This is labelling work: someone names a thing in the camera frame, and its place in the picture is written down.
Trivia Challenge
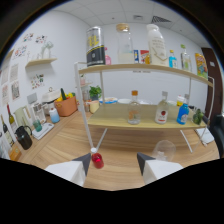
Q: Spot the black kettle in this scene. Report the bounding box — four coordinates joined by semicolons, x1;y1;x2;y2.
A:
14;125;34;151

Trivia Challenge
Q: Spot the green cup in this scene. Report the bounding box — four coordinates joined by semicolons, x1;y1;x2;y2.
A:
32;119;43;133

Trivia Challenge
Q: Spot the glass jar with limes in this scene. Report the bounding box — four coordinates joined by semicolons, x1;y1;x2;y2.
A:
192;108;205;126

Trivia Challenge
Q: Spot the red wall poster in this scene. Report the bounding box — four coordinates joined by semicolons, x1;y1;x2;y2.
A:
139;49;150;64

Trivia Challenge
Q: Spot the yellow bottle white cap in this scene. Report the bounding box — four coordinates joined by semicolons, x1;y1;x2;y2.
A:
175;95;185;107

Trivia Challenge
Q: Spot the blue rimmed bowl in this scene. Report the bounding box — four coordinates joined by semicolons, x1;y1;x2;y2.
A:
99;96;119;105

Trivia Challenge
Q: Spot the tall black yellow can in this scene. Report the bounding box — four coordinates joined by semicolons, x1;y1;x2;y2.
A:
85;26;106;68

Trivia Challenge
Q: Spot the white bowl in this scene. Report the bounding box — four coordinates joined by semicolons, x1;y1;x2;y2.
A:
117;98;133;105

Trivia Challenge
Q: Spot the clear bottle red label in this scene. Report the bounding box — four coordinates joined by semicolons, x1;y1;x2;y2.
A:
154;90;170;125

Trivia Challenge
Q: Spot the small red liquid bottle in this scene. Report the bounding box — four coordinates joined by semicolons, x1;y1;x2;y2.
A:
90;147;105;170

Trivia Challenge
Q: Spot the cream mug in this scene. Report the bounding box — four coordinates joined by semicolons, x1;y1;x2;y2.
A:
89;100;100;114

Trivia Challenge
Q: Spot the large white bottle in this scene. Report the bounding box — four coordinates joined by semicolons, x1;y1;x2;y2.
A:
146;23;168;67

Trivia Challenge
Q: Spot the ceiling air vent grille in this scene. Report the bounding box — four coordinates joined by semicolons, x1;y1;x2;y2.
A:
150;15;172;24

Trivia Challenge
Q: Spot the wooden wall shelf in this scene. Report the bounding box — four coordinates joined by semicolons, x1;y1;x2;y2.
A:
24;57;58;69

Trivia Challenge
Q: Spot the clear bottle green cap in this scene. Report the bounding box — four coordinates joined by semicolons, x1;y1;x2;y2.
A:
180;44;193;72

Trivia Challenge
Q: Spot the small light blue bottle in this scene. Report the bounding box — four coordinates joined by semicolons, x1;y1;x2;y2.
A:
168;49;178;69

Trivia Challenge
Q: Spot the white kitchen scale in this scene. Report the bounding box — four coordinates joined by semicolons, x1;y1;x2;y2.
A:
31;122;55;141

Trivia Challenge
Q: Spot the brown wooden door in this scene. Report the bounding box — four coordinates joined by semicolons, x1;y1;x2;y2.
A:
200;47;215;116

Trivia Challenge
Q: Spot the black chair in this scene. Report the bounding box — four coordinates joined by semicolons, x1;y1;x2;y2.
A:
209;114;224;158

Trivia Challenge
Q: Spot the clear glass with ice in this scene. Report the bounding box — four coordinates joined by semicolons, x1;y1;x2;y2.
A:
151;139;177;163

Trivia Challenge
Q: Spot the light blue small container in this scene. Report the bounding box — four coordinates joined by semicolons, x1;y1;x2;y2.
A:
48;107;61;124

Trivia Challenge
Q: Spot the blue liquid bottle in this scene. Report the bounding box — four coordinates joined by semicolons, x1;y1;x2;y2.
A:
176;94;190;125

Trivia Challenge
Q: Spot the white countertop appliance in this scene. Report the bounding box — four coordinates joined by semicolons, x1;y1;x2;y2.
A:
41;87;62;104

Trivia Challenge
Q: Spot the glass jar with cork lid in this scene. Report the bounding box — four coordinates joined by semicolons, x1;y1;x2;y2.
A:
115;22;135;65

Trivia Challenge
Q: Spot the small pink liquid bottle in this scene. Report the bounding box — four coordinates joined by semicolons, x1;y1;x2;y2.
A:
104;47;112;66

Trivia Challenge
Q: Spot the blue wall poster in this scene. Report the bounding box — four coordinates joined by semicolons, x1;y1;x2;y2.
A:
133;49;140;64

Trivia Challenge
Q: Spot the white notebook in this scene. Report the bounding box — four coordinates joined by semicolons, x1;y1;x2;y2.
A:
194;127;214;145

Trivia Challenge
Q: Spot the orange basket with fruit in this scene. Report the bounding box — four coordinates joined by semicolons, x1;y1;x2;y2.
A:
53;88;78;118

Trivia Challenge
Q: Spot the yellow drink can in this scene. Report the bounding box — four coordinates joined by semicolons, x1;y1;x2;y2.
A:
194;52;209;80

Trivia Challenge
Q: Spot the clear bottle orange cap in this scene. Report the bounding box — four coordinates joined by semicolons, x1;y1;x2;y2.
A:
127;90;142;125

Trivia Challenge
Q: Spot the green potted plant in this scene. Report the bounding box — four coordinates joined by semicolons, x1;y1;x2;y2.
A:
88;85;103;102

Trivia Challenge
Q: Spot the two-tier wooden shelf rack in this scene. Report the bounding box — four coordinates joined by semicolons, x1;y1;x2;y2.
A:
73;61;215;154

